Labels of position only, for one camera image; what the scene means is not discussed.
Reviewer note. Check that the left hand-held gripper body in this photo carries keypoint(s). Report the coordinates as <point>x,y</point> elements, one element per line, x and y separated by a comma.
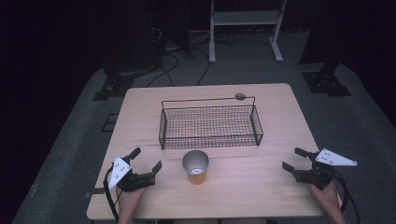
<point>137,181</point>

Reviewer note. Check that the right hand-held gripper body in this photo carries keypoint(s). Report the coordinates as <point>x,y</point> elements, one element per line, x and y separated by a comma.
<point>314,176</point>

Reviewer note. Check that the person's left hand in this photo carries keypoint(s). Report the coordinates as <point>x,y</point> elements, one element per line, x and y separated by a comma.
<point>130,200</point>

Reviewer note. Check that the person's right hand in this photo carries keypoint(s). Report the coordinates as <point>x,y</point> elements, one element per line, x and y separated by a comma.
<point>327,196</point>

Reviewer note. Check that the metal cup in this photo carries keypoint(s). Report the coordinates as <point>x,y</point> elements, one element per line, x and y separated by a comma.
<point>196,168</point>

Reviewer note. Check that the black stand base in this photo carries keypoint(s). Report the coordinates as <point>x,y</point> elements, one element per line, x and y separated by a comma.
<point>113,87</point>
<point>327,83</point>

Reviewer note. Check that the grey oval disc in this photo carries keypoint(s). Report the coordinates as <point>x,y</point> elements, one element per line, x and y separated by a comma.
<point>240,96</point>

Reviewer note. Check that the white metal stand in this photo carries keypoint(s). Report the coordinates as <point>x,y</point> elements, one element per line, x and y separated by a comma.
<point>214,18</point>

